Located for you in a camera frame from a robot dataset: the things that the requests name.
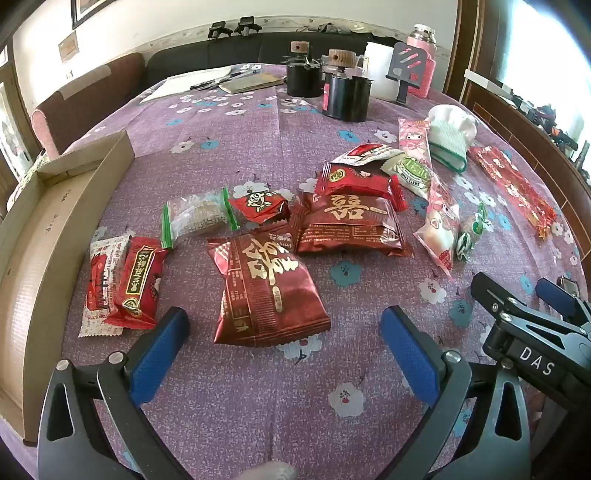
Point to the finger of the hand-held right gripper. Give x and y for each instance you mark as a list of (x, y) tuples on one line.
[(508, 341), (554, 293)]

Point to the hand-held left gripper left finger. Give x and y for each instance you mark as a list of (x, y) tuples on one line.
[(157, 355)]

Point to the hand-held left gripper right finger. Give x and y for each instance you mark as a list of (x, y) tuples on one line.
[(408, 350)]

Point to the red yellow-label snack packet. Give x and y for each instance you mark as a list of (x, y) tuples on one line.
[(138, 286)]

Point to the white red-label snack packet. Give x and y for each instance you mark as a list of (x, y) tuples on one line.
[(99, 277)]

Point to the green white candy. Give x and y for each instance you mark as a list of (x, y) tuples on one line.
[(466, 244), (481, 217)]

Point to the large dark red snack bag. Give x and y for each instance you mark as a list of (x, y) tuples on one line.
[(351, 226), (268, 295)]

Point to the long pink snack packet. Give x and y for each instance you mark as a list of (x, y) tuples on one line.
[(441, 226), (413, 138)]

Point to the clear green-edged snack packet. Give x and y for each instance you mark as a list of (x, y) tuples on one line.
[(198, 214)]

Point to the cardboard box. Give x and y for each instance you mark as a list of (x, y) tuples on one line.
[(32, 277)]

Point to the red gold-emblem snack packet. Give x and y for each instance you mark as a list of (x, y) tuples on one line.
[(355, 177)]

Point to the small red cartoon snack packet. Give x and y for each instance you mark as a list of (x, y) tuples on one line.
[(258, 203)]

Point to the white and red snack packet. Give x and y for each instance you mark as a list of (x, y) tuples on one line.
[(364, 151)]

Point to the small grey device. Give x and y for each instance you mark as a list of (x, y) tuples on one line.
[(571, 284)]

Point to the long red patterned packet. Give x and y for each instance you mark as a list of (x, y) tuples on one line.
[(512, 184)]

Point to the group of dark small tools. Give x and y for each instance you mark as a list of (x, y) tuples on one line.
[(549, 120)]

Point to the cream green-label snack packet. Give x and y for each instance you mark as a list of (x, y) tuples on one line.
[(411, 173)]

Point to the wooden cabinet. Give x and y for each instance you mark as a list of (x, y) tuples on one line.
[(508, 120)]

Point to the white knit hat green trim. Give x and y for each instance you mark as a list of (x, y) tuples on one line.
[(450, 129)]

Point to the purple floral tablecloth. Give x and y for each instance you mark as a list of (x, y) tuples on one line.
[(231, 138)]

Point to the brown pink chair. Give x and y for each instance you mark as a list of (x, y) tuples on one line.
[(78, 110)]

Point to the pink thermos bottle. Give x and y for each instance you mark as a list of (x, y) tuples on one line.
[(427, 69)]

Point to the black canister wooden lid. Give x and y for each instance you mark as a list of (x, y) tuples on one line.
[(346, 92), (302, 78)]

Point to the white paper sheet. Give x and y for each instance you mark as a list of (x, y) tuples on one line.
[(175, 85)]

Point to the black phone stand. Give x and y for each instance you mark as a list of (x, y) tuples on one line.
[(408, 62)]

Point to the black pen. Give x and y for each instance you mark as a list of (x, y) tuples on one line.
[(244, 71), (207, 83)]

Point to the white container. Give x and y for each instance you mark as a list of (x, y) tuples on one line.
[(378, 69)]

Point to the brown notebook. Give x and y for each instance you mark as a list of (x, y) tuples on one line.
[(249, 82)]

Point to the black sofa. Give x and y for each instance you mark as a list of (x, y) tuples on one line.
[(240, 53)]

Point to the black clamp device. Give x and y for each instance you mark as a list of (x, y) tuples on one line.
[(248, 25), (220, 30)]

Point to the small wall plaque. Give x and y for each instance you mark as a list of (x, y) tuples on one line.
[(68, 47)]

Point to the framed wall picture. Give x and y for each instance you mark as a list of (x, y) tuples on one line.
[(92, 11)]

